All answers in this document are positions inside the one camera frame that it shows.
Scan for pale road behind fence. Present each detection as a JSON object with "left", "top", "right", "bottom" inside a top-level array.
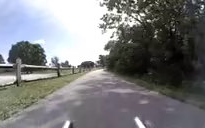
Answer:
[{"left": 0, "top": 69, "right": 81, "bottom": 88}]

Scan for row of trees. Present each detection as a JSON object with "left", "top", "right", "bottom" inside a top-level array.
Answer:
[{"left": 98, "top": 0, "right": 205, "bottom": 88}]

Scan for grass verge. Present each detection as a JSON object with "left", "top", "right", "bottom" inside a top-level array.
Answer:
[{"left": 0, "top": 68, "right": 101, "bottom": 127}]

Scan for distant trees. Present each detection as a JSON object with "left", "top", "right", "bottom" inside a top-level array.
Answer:
[{"left": 0, "top": 40, "right": 99, "bottom": 69}]

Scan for grey asphalt path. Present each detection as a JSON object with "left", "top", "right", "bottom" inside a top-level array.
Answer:
[{"left": 0, "top": 68, "right": 205, "bottom": 128}]

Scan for grass strip beside trees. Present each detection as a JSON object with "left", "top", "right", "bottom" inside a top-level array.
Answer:
[{"left": 106, "top": 69, "right": 205, "bottom": 114}]

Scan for wooden rail fence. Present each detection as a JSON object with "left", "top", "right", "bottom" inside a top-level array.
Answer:
[{"left": 0, "top": 57, "right": 99, "bottom": 90}]

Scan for robot's own part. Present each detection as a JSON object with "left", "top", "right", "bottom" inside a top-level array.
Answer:
[
  {"left": 62, "top": 120, "right": 72, "bottom": 128},
  {"left": 133, "top": 116, "right": 147, "bottom": 128}
]

